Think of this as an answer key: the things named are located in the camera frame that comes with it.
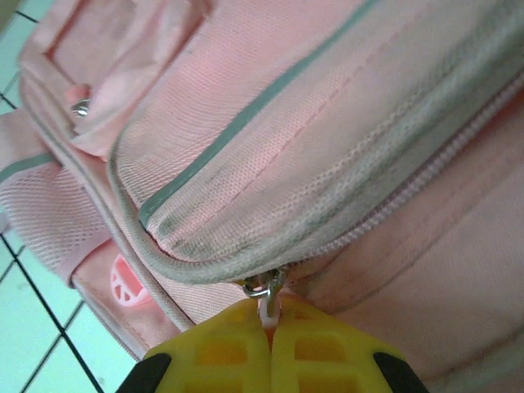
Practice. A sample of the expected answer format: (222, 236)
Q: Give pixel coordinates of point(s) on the pink backpack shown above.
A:
(286, 123)

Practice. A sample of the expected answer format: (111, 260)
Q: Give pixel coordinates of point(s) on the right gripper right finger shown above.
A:
(327, 352)

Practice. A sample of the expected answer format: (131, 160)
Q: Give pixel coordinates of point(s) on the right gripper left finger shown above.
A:
(221, 352)

